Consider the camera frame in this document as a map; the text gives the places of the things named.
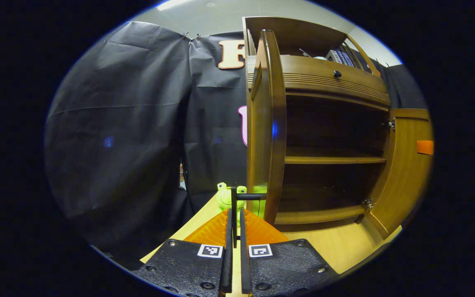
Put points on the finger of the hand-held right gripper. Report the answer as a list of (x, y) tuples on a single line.
[(425, 147)]

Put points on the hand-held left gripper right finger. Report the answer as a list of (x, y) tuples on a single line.
[(245, 264)]

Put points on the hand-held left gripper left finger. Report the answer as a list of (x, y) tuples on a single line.
[(227, 264)]

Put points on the wooden shoe cabinet door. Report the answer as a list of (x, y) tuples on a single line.
[(268, 123), (402, 181)]

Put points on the wooden double-door shoe cabinet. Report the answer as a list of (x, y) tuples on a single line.
[(299, 31)]

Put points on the metal door hinge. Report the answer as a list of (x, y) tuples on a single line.
[(368, 203), (391, 123)]

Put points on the wooden cabinet shelf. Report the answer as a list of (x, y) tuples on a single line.
[(328, 159)]

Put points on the wooden cabinet drawer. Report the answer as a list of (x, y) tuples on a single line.
[(316, 68)]

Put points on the green frog toy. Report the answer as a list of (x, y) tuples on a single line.
[(223, 198)]

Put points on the black round drawer knob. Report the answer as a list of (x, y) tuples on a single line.
[(337, 74)]

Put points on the light purple book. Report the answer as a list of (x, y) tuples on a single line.
[(350, 60)]

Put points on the dark blue book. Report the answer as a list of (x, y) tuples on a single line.
[(343, 57)]

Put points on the white book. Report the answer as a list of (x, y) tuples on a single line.
[(333, 55)]

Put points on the white flat stick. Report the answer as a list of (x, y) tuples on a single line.
[(305, 52)]

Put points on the black backdrop cloth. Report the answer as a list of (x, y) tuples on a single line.
[(118, 123)]

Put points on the ceiling light panel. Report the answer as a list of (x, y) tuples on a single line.
[(173, 4)]

